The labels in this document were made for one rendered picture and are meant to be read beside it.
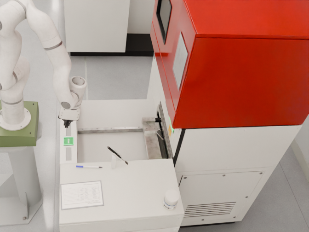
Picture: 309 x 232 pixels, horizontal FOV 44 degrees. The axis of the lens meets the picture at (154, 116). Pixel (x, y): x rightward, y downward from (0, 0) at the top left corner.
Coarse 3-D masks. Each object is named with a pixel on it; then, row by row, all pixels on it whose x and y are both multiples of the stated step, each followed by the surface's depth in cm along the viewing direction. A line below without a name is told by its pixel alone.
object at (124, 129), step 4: (80, 128) 235; (84, 128) 236; (88, 128) 236; (92, 128) 237; (96, 128) 237; (100, 128) 237; (104, 128) 238; (108, 128) 238; (112, 128) 239; (116, 128) 239; (120, 128) 240; (124, 128) 240; (128, 128) 241; (132, 128) 241; (136, 128) 241; (140, 128) 242; (80, 132) 236; (84, 132) 236; (88, 132) 237; (92, 132) 237; (96, 132) 238; (100, 132) 239; (104, 132) 239; (108, 132) 240; (112, 132) 240
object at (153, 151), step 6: (144, 126) 240; (144, 138) 235; (150, 138) 234; (156, 138) 234; (150, 144) 231; (156, 144) 231; (150, 150) 227; (156, 150) 228; (150, 156) 224; (156, 156) 225
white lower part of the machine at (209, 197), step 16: (176, 176) 230; (192, 176) 233; (208, 176) 235; (224, 176) 238; (240, 176) 242; (256, 176) 245; (192, 192) 248; (208, 192) 251; (224, 192) 254; (240, 192) 258; (256, 192) 262; (192, 208) 264; (208, 208) 269; (224, 208) 272; (240, 208) 276; (192, 224) 284; (208, 224) 294
